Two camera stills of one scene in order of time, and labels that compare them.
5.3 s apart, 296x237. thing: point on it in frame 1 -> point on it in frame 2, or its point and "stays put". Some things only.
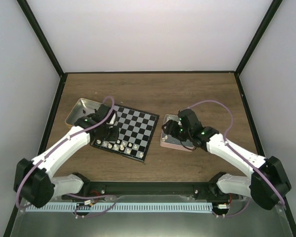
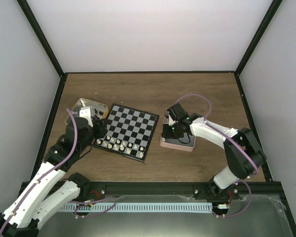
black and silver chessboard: [136, 128] stays put
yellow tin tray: [83, 107] stays put
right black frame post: [270, 13] stays put
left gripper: [115, 136] -> [102, 129]
